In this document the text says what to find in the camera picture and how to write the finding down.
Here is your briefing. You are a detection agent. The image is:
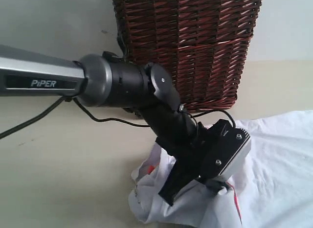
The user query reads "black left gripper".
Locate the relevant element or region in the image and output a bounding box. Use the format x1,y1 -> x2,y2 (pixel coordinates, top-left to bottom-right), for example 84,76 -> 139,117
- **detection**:
156,120 -> 230,205

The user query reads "white t-shirt red logo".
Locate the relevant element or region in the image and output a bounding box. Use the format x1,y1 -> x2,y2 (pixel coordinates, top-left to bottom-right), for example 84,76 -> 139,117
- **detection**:
128,110 -> 313,228

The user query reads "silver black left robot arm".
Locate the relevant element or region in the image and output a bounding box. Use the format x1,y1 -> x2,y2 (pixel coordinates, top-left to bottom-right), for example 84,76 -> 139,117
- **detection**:
0,46 -> 233,205

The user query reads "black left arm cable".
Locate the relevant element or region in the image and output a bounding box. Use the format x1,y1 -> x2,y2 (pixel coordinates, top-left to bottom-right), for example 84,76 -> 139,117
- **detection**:
0,97 -> 237,140

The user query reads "dark red wicker basket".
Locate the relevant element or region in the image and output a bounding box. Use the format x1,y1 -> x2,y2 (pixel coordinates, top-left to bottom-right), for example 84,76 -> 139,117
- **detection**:
112,0 -> 262,112

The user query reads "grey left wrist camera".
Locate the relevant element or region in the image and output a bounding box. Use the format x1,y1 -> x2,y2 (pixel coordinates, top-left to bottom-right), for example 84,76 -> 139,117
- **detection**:
200,128 -> 251,182

